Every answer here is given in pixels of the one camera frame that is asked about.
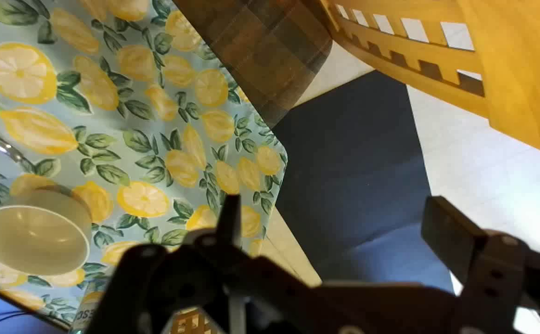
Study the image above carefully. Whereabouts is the cream ceramic bowl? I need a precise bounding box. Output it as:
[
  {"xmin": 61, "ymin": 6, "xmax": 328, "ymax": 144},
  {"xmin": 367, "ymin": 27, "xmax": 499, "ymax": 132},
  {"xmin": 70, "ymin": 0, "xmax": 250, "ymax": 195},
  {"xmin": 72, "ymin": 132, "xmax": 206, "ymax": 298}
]
[{"xmin": 0, "ymin": 188, "xmax": 95, "ymax": 279}]

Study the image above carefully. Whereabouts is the lemon print tablecloth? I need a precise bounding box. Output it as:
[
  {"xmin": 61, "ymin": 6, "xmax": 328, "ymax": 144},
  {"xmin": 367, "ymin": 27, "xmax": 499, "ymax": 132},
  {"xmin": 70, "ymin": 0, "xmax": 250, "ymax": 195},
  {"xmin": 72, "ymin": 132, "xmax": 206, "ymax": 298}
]
[{"xmin": 0, "ymin": 0, "xmax": 325, "ymax": 331}]

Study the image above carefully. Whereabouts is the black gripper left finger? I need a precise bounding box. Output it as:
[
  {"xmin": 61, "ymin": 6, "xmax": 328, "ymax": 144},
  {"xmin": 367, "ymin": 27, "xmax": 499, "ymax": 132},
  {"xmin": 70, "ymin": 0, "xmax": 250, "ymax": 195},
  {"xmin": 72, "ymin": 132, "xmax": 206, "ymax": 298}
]
[{"xmin": 184, "ymin": 194, "xmax": 284, "ymax": 299}]

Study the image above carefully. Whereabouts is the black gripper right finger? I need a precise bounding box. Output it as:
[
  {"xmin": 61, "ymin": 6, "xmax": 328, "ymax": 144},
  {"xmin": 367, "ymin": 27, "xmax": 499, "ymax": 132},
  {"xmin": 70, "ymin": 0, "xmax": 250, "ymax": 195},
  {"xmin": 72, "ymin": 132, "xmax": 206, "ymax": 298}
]
[{"xmin": 421, "ymin": 195, "xmax": 531, "ymax": 334}]

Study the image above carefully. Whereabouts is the blue floor rug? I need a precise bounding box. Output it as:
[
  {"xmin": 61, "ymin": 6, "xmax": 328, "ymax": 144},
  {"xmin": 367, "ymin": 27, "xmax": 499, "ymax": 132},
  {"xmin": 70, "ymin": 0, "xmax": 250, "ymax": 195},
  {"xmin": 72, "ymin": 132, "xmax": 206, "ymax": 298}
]
[{"xmin": 271, "ymin": 71, "xmax": 462, "ymax": 294}]

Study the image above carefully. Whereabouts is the light wooden lattice chair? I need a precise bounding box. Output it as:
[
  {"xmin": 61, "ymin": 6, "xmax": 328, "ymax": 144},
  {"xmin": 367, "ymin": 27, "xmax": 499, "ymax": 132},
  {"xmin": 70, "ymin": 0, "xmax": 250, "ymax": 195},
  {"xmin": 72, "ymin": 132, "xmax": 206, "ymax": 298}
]
[{"xmin": 173, "ymin": 0, "xmax": 540, "ymax": 164}]

